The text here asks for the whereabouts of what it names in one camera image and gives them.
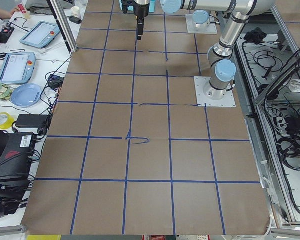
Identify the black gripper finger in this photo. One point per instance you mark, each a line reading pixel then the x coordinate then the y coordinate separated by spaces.
pixel 140 28

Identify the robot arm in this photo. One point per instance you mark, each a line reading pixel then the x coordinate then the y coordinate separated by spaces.
pixel 201 18
pixel 222 68

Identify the person hand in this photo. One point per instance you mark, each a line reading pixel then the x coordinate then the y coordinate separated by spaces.
pixel 16 9

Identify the white paper cup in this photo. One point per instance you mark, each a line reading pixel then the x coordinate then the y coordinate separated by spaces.
pixel 76 12

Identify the blue teach pendant far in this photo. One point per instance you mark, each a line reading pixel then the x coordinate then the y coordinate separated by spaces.
pixel 41 35

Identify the blue teach pendant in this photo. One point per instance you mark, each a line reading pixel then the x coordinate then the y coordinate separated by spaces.
pixel 17 68
pixel 41 35

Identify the blue teach pendant near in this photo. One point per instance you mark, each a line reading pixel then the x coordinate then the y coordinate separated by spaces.
pixel 17 68

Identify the light blue plate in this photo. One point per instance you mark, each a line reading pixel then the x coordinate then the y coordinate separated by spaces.
pixel 26 95

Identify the black power adapter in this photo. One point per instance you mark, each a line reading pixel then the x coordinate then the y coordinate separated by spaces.
pixel 31 121

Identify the green tape roll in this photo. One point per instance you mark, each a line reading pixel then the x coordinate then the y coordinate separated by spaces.
pixel 5 92

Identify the yellow tape roll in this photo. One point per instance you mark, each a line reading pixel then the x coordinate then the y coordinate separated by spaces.
pixel 6 121

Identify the black electronics box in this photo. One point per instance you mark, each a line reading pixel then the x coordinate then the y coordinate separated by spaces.
pixel 15 159

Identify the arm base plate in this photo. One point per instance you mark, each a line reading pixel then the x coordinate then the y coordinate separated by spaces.
pixel 207 96
pixel 207 28

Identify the aluminium frame post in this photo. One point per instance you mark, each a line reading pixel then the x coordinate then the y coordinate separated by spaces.
pixel 63 24

